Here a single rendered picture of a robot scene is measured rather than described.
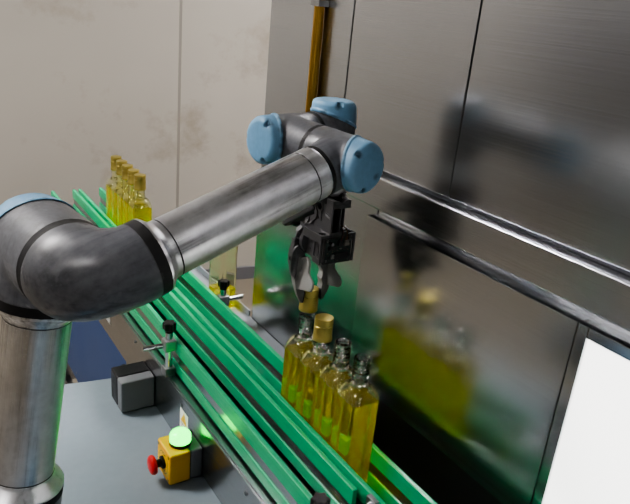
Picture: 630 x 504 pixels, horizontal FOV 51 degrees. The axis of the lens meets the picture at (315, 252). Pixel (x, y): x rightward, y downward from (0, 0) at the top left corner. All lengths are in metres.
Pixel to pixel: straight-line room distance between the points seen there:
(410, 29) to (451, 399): 0.63
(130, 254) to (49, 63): 2.98
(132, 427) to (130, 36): 2.51
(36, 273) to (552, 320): 0.66
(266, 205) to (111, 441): 0.86
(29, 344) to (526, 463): 0.72
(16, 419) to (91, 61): 2.90
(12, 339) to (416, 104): 0.73
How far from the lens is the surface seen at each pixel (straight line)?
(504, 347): 1.04
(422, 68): 1.16
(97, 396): 1.71
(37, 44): 3.68
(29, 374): 0.92
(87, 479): 1.47
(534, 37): 1.01
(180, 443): 1.39
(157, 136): 3.81
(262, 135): 1.00
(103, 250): 0.75
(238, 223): 0.81
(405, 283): 1.18
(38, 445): 0.98
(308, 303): 1.20
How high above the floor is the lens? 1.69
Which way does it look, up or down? 21 degrees down
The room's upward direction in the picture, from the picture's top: 6 degrees clockwise
